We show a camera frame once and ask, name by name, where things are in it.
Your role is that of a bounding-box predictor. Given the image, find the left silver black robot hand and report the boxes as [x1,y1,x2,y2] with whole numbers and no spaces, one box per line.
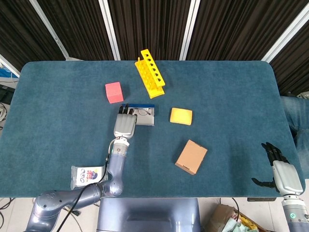
[113,103,138,140]

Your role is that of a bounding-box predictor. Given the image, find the white metal partition post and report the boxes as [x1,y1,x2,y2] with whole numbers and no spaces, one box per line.
[262,2,309,62]
[28,0,71,61]
[180,0,201,61]
[98,0,121,61]
[0,54,20,78]

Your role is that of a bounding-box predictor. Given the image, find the thin metal eyeglasses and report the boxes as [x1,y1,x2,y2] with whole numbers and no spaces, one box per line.
[134,107,152,117]

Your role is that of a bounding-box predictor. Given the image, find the blue white glasses case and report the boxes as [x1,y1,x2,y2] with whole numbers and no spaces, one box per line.
[122,103,155,127]

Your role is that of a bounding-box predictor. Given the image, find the blue-grey robot torso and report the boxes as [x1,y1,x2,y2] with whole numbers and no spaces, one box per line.
[96,197,201,232]

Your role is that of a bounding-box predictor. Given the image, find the brown waste box with scraps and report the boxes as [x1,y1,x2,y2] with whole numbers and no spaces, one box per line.
[205,204,266,232]

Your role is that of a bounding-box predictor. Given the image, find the red foam cube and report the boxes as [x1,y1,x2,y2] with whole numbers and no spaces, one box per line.
[105,82,124,104]

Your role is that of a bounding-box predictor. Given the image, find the teal table cloth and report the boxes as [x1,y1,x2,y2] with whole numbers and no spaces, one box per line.
[0,60,306,199]

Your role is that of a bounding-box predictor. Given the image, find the white wet wipes pack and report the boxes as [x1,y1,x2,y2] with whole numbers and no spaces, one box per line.
[70,165,107,189]

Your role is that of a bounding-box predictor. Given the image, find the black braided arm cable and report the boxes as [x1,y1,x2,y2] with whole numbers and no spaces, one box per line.
[52,159,109,232]

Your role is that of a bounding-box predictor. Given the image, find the yellow sponge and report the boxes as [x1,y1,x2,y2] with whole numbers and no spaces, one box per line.
[169,107,194,126]

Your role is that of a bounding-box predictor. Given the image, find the person leg in jeans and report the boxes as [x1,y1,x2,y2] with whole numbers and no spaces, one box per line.
[280,95,309,179]

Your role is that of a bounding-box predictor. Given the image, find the dark ribbed partition panel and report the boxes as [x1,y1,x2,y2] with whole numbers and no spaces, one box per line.
[270,31,309,95]
[187,0,309,61]
[0,0,66,71]
[36,0,114,61]
[107,0,192,61]

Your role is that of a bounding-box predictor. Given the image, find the black desk control panel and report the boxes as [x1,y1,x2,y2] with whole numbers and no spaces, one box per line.
[247,197,277,202]

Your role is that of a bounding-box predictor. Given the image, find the yellow plastic test tube rack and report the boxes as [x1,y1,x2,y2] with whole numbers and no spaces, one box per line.
[134,49,166,100]

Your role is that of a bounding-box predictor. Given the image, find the blue crate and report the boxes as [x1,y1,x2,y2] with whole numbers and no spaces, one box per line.
[0,67,19,78]

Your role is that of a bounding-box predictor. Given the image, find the brown cardboard box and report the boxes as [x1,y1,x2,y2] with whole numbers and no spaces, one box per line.
[175,139,208,175]

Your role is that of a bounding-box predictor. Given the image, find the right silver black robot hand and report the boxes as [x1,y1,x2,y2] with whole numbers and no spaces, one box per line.
[251,142,304,196]

